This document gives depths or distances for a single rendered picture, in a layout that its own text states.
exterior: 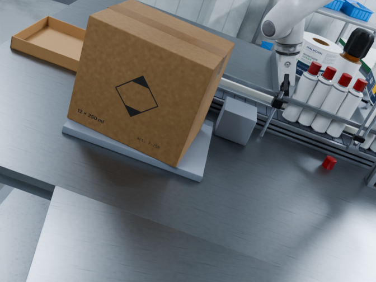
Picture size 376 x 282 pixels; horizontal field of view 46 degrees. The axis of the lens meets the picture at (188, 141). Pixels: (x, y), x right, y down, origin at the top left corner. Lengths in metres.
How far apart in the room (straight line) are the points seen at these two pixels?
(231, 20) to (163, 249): 3.64
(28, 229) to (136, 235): 0.86
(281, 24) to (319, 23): 3.60
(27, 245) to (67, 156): 0.67
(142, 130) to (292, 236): 0.43
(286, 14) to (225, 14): 3.10
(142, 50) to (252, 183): 0.45
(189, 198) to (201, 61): 0.31
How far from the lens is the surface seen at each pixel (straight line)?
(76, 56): 1.53
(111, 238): 0.89
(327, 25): 4.92
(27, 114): 1.17
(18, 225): 1.74
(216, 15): 4.36
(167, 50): 0.98
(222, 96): 1.47
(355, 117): 1.81
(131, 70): 1.02
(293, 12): 1.28
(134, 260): 0.86
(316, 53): 1.93
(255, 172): 1.24
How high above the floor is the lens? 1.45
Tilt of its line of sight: 30 degrees down
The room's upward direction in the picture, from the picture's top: 21 degrees clockwise
